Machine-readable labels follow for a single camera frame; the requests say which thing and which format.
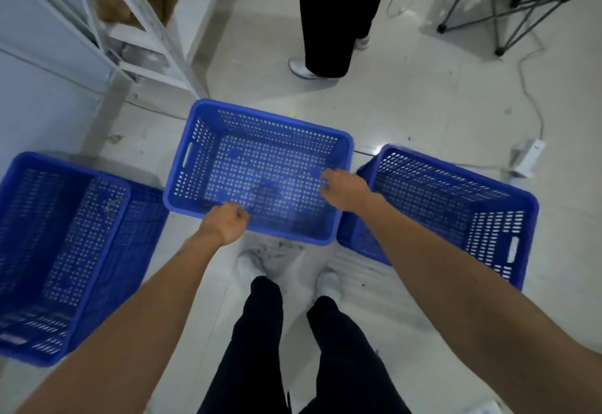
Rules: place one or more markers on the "blue perforated plastic crate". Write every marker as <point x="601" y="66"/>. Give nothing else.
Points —
<point x="451" y="202"/>
<point x="70" y="258"/>
<point x="263" y="164"/>

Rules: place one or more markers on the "person's left forearm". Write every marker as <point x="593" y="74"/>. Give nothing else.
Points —
<point x="127" y="333"/>

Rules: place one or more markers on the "person's white shoe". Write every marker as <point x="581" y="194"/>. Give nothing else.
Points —
<point x="329" y="282"/>
<point x="249" y="265"/>
<point x="301" y="69"/>
<point x="362" y="42"/>

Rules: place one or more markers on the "person's left fingers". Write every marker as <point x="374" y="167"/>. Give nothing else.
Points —
<point x="239" y="221"/>

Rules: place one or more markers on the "white paper sheet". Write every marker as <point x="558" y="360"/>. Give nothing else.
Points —
<point x="482" y="408"/>

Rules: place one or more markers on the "person's right hand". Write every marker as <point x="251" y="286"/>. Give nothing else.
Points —
<point x="350" y="190"/>

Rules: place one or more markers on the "person's left white shoe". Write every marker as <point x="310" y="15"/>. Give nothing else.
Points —
<point x="249" y="265"/>

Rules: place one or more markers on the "white power strip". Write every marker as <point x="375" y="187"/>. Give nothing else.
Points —
<point x="527" y="157"/>

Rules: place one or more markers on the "person's right white shoe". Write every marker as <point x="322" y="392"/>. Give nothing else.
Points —
<point x="329" y="282"/>

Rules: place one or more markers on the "person's dark trousers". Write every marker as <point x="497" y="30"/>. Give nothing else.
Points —
<point x="254" y="357"/>

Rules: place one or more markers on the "white metal shelf rack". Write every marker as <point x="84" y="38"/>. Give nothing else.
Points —
<point x="141" y="14"/>

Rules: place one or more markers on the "person's left hand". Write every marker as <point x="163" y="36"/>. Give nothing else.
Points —
<point x="225" y="225"/>

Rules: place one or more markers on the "person's right forearm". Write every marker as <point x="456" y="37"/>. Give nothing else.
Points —
<point x="479" y="305"/>

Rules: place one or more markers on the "person's right thumb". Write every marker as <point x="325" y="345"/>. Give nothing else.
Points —
<point x="329" y="196"/>

